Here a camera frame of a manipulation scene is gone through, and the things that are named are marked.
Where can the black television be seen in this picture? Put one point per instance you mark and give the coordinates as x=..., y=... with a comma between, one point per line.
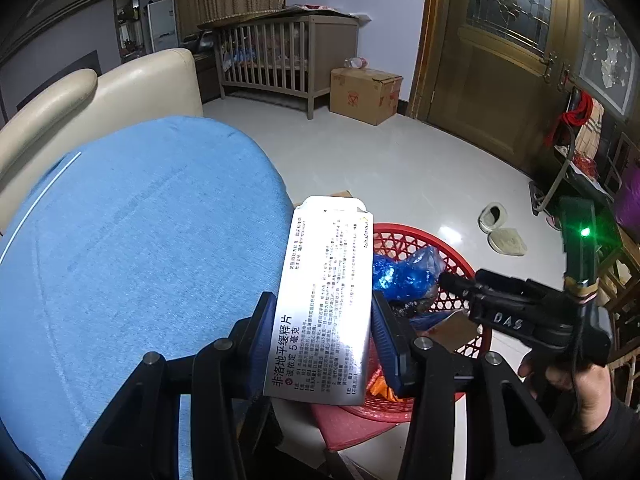
x=75, y=67

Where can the silver medicine box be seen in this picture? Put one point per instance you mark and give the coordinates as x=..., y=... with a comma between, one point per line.
x=325, y=300

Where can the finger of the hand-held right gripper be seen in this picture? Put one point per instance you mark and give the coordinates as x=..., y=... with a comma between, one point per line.
x=510, y=317
x=520, y=290

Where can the brown cardboard piece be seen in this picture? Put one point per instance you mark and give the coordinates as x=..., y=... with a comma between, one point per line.
x=450, y=332

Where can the blue plastic bag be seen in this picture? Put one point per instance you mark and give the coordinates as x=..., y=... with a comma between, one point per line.
x=400, y=275

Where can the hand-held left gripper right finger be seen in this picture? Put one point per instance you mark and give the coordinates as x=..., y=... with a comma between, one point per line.
x=387, y=345

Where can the beige leather sofa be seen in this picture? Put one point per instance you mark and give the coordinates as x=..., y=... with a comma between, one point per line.
x=140, y=90

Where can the red plastic basket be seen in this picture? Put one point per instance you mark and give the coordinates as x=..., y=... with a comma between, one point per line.
x=400, y=240

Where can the orange wrapper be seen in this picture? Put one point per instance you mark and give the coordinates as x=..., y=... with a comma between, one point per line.
x=377, y=385

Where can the person's right forearm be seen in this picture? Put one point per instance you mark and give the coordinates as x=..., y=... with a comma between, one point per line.
x=610, y=450

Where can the plaid scarf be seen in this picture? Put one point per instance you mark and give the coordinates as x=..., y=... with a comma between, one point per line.
x=590, y=132

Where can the wooden door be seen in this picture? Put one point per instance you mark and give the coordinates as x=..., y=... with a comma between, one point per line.
x=475, y=85

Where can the clear plastic bottle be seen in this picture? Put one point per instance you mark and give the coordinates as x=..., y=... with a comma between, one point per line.
x=357, y=62

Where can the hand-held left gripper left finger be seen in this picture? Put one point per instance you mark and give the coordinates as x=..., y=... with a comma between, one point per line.
x=260, y=350

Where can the display cabinet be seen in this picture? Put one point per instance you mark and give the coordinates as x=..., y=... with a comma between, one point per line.
x=127, y=30

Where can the beige slipper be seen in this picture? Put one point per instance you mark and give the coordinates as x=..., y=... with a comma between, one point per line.
x=491, y=216
x=510, y=241

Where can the white standing air conditioner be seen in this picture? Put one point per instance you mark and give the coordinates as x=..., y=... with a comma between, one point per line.
x=162, y=25

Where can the person's right hand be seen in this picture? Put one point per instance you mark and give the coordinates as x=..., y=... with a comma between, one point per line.
x=580, y=395

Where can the red hanging cloth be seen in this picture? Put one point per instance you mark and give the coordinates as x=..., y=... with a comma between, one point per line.
x=580, y=110

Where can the thin white rod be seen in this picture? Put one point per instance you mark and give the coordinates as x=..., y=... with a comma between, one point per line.
x=77, y=156

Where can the cardboard box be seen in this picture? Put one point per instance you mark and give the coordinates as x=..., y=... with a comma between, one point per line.
x=360, y=95

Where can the wooden crib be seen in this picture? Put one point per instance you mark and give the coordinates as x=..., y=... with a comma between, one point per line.
x=330, y=60

